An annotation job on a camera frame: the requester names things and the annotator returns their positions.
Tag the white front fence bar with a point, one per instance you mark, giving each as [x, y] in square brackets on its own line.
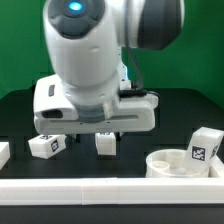
[111, 191]

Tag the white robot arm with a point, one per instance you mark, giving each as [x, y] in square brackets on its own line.
[89, 91]

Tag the white round stool seat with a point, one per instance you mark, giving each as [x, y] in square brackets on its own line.
[167, 163]

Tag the white fence bar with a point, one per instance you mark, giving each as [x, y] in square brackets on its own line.
[111, 191]
[217, 168]
[4, 153]

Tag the white left fence bar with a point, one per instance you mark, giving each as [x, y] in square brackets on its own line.
[4, 153]

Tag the white right fence bar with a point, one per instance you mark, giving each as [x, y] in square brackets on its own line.
[217, 168]

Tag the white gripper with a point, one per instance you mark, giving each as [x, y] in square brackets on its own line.
[54, 113]

